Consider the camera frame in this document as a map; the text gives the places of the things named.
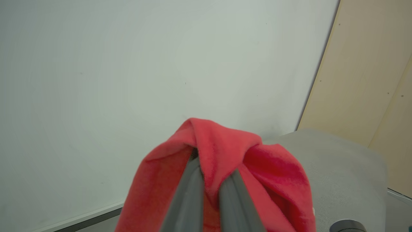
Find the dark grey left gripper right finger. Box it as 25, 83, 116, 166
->
219, 169, 267, 232

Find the red garment with white stripes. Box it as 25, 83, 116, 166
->
115, 118, 317, 232

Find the white and black baseboard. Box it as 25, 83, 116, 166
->
32, 201, 125, 232

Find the grey fabric sofa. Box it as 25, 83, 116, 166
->
262, 129, 389, 232

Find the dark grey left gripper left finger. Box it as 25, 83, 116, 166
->
160, 156, 205, 232

